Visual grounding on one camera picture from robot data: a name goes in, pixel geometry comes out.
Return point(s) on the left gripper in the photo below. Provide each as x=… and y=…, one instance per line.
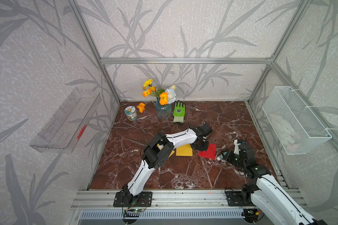
x=206, y=147

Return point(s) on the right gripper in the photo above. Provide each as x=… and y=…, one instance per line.
x=228, y=155

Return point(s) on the red envelope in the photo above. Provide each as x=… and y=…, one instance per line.
x=210, y=153

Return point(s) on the yellow envelope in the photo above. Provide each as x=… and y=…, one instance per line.
x=185, y=150
x=165, y=150

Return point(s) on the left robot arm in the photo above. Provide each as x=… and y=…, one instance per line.
x=156, y=153

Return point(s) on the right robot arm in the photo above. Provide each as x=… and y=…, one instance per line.
x=264, y=192

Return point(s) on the tilted yellow envelope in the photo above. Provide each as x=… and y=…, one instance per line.
x=165, y=150

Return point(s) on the green work glove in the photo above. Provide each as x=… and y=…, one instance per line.
x=179, y=112

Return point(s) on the blue glass vase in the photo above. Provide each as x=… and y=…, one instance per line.
x=163, y=111

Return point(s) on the orange yellow artificial flowers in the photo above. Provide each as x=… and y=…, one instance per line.
x=167, y=96

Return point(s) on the white cloth in basket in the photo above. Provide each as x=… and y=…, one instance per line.
x=283, y=129

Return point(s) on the small printed tin can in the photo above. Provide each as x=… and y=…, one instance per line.
x=131, y=113

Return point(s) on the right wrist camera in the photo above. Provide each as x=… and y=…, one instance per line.
x=237, y=143

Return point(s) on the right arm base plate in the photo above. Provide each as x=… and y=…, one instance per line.
x=235, y=198

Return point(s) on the white wire mesh basket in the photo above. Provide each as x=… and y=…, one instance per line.
x=309, y=131

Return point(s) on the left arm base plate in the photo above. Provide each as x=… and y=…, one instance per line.
x=126, y=200

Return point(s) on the aluminium front rail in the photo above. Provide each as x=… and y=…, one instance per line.
x=160, y=199

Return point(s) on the clear plastic wall tray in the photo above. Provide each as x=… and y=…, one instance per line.
x=64, y=130

